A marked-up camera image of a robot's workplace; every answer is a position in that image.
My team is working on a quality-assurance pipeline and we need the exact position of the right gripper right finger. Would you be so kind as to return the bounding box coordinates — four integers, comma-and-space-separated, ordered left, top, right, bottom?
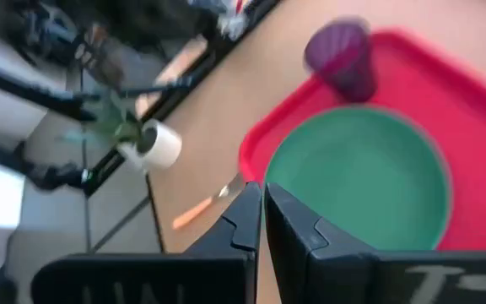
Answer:
263, 182, 486, 304

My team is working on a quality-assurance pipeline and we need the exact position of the fork with orange handle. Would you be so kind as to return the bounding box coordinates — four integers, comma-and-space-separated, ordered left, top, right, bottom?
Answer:
170, 171, 246, 232

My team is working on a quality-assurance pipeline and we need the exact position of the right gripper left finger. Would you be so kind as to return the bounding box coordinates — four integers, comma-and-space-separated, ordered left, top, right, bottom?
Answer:
31, 181, 263, 304

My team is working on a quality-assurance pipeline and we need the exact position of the red plastic tray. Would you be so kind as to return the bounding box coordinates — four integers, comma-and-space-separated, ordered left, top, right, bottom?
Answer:
237, 27, 486, 253

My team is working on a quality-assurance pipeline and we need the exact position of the purple faceted plastic cup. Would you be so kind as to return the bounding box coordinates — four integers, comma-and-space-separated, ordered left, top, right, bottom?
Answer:
303, 17, 378, 105

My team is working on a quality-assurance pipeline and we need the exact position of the green plant in white pot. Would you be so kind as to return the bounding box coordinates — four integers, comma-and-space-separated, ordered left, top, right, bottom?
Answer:
86, 90, 184, 174

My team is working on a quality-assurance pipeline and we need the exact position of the brown table mat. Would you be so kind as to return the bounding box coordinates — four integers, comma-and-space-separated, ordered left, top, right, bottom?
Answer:
135, 0, 486, 304

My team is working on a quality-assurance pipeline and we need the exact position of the green round plate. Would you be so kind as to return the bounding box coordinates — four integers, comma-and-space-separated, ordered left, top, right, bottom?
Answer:
263, 105, 453, 252

